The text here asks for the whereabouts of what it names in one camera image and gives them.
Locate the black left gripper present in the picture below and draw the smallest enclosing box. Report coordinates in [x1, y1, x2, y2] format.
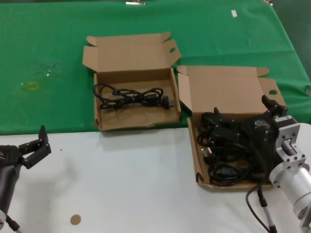
[0, 125, 52, 214]

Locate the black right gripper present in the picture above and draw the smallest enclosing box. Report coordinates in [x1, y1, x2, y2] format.
[211, 95, 288, 177]

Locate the cardboard box with intact rim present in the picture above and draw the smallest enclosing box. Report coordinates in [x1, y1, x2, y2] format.
[176, 65, 287, 193]

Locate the cardboard box with torn rim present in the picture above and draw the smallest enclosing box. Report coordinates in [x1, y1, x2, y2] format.
[82, 31, 182, 132]

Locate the green tablecloth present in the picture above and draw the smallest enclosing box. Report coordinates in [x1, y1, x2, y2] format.
[0, 1, 311, 135]

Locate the grey left arm cable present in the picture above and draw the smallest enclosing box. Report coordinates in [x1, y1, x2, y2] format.
[4, 215, 24, 233]

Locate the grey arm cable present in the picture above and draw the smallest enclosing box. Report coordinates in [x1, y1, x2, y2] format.
[4, 215, 24, 233]
[245, 179, 277, 233]

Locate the grey right arm cable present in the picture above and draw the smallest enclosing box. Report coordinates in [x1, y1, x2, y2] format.
[245, 179, 277, 233]

